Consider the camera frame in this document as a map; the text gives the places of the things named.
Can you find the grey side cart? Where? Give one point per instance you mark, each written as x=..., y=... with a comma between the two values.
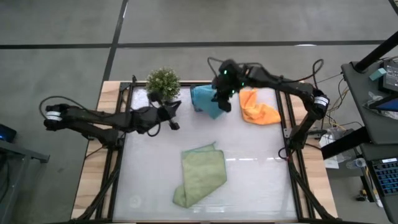
x=18, y=149

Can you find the pale green microfiber towel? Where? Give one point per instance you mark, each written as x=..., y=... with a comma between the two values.
x=202, y=174

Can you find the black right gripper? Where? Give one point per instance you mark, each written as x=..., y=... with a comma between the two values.
x=225, y=90

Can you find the black table frame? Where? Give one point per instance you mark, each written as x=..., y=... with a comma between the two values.
x=186, y=83

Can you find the blue tablet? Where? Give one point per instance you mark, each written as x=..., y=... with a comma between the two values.
x=387, y=105

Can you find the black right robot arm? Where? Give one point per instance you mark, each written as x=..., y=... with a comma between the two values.
x=286, y=85

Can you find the black stand pole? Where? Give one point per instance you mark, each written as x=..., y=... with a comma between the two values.
x=376, y=53

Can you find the orange microfiber towel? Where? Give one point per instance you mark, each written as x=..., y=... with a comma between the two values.
x=258, y=112

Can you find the blue microfiber towel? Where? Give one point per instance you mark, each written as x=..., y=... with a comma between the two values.
x=203, y=99

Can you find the clear plastic bottle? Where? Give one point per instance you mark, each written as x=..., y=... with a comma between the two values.
x=357, y=162

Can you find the small teal box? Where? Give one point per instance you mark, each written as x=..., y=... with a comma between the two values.
x=377, y=74

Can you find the small potted green plant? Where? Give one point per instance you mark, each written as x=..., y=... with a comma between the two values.
x=163, y=84

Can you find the dark grey side desk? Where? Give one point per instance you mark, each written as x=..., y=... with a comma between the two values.
x=360, y=102

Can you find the backlit keyboard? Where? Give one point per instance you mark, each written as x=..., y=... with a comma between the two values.
x=387, y=177

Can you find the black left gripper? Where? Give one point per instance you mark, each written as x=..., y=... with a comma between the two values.
x=161, y=113

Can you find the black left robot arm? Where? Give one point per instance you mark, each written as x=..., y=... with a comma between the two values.
x=93, y=119

